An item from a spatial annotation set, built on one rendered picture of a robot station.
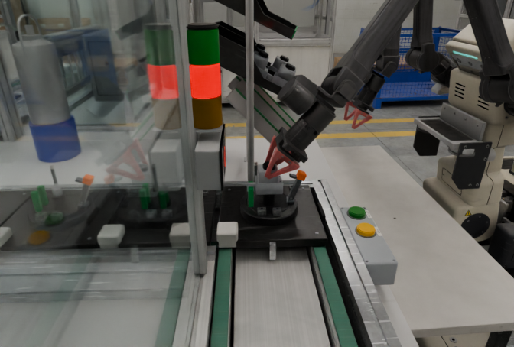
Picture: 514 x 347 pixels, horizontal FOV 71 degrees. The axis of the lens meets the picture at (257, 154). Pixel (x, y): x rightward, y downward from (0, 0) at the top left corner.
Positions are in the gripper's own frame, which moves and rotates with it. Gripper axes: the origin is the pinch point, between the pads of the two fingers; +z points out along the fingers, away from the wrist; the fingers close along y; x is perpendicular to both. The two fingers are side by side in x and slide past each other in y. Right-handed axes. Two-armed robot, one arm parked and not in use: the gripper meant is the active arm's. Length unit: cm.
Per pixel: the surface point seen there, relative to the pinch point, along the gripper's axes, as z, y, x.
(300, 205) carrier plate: 2.9, -1.4, 13.4
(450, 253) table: -12, 5, 49
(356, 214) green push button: -5.4, 3.1, 23.1
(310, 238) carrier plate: 2.8, 11.5, 13.6
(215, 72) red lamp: -14.5, 20.7, -24.7
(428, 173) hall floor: -18, -202, 189
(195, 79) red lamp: -11.9, 21.3, -26.4
